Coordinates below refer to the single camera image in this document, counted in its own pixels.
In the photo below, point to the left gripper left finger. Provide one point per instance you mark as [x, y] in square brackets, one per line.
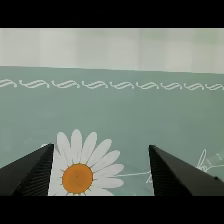
[30, 173]

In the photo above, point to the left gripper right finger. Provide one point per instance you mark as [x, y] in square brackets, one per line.
[180, 175]

